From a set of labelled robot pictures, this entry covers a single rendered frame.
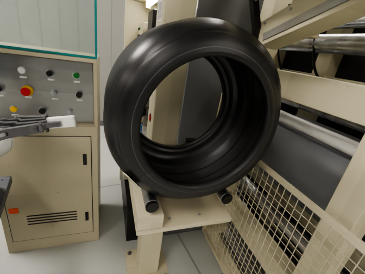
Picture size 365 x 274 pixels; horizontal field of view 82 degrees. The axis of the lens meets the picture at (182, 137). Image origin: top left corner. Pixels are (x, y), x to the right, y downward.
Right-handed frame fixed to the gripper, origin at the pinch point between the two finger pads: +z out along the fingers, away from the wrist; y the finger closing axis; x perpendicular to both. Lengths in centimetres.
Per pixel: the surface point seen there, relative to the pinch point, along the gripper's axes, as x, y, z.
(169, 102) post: 4.3, 25.9, 38.0
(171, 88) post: -1.9, 25.9, 39.1
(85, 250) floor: 113, 52, -18
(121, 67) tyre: -15.0, -7.1, 17.4
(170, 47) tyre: -19.7, -11.6, 28.8
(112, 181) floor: 116, 131, 1
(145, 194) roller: 26.1, -6.3, 20.9
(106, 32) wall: -29, 297, 14
